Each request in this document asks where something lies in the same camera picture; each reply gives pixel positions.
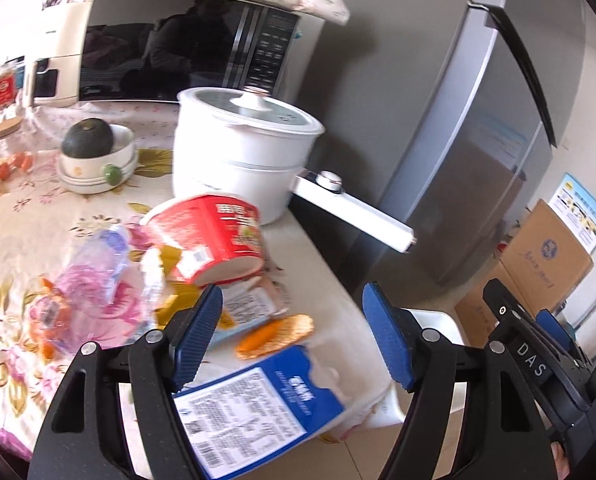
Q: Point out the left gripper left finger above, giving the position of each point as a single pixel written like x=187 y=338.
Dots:
x=116 y=405

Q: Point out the clear plastic bag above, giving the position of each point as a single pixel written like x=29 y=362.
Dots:
x=100 y=295

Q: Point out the blue white snack package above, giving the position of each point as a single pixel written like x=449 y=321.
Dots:
x=244 y=420

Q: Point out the white orange wrapper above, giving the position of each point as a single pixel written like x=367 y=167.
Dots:
x=247 y=305

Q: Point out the red instant noodle cup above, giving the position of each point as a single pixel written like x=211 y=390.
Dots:
x=218 y=237

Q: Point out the lower cardboard box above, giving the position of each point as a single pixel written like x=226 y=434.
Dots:
x=475 y=316

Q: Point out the cardboard box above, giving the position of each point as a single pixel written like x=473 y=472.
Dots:
x=475 y=316
x=545 y=261

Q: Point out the upper cardboard box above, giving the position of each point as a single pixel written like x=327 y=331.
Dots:
x=545 y=261

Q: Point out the blue white product box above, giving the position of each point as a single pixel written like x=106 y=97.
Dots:
x=576 y=207

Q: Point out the white plate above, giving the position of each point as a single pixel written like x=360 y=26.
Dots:
x=96 y=185

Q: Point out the orange cherry tomato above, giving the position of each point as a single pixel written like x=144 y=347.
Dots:
x=18 y=159
x=27 y=163
x=5 y=170

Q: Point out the dark green squash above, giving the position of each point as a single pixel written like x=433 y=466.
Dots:
x=90 y=138

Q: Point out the glass jar cork lid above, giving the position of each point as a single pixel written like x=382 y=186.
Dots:
x=11 y=139

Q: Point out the grey refrigerator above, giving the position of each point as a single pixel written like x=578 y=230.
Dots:
x=445 y=114

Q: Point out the white electric cooking pot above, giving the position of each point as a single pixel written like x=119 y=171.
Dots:
x=246 y=144

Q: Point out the red label bottle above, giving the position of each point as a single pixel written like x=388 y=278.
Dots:
x=8 y=88

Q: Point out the white bowl green handle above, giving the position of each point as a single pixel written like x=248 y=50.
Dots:
x=123 y=155

